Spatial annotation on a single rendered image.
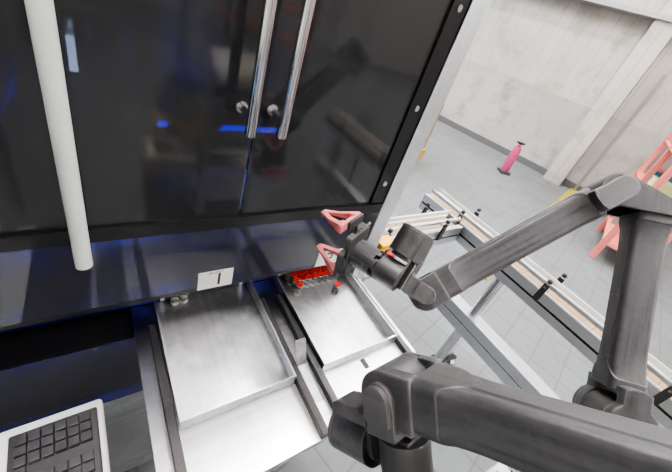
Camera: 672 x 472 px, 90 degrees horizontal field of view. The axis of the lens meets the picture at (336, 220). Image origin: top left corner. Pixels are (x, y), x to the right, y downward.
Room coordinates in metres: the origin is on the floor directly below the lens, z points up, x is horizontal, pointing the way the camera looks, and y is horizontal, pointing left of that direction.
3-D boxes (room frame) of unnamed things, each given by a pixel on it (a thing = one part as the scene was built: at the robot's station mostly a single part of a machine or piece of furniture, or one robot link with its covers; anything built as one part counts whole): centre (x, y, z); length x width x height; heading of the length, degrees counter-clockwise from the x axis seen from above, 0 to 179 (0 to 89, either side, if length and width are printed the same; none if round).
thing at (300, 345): (0.50, -0.06, 0.91); 0.14 x 0.03 x 0.06; 41
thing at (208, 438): (0.57, 0.00, 0.87); 0.70 x 0.48 x 0.02; 132
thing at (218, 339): (0.51, 0.17, 0.90); 0.34 x 0.26 x 0.04; 42
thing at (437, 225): (1.29, -0.30, 0.92); 0.69 x 0.15 x 0.16; 132
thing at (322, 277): (0.82, 0.00, 0.91); 0.18 x 0.02 x 0.05; 132
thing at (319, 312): (0.74, -0.08, 0.90); 0.34 x 0.26 x 0.04; 42
